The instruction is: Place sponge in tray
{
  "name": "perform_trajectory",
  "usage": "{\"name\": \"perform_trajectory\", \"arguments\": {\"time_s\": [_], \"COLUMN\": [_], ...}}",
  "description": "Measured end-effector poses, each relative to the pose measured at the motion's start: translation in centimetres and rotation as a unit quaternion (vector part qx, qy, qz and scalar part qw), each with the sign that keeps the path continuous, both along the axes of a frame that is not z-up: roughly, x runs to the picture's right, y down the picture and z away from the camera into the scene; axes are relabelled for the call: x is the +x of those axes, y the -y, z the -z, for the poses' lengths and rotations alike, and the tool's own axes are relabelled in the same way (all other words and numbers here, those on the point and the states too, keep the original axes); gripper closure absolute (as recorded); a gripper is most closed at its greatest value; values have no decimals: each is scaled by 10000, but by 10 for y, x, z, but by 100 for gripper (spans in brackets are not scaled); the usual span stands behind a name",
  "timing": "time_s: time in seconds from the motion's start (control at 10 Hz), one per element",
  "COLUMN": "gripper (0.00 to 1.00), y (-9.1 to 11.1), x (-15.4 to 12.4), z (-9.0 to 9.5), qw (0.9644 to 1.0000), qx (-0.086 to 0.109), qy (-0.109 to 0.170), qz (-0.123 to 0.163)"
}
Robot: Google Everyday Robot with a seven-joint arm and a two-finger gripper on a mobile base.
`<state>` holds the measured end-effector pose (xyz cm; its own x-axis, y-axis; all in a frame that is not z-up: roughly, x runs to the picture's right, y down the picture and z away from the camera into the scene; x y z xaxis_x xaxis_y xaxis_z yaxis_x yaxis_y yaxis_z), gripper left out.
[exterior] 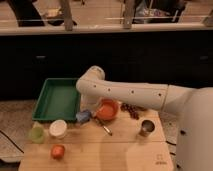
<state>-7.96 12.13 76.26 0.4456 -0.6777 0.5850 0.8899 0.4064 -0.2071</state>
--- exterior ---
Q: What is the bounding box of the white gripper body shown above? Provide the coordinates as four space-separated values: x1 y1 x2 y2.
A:
80 95 100 111

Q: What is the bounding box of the blue sponge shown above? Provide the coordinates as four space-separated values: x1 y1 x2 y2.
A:
76 110 92 124

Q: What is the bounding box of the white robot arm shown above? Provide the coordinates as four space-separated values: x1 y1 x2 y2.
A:
76 66 213 171

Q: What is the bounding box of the green plastic tray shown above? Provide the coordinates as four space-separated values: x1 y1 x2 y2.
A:
32 78 80 122

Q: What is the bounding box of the small knife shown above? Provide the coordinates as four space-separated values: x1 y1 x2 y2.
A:
95 118 113 136

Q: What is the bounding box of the orange bowl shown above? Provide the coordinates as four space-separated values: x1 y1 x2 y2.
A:
95 99 119 120

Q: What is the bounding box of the white cup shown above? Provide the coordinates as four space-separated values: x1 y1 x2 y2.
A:
49 120 67 139

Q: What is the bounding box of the purple grapes bunch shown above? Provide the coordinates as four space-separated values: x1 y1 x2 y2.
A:
120 103 146 120

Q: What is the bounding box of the orange fruit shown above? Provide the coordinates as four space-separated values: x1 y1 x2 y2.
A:
51 145 65 159

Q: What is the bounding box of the light green cup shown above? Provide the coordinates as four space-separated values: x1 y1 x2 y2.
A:
28 123 44 144

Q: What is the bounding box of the metal cup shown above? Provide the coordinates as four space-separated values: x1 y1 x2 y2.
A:
139 120 155 137

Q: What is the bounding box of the black cable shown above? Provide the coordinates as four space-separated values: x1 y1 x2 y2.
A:
0 130 25 155

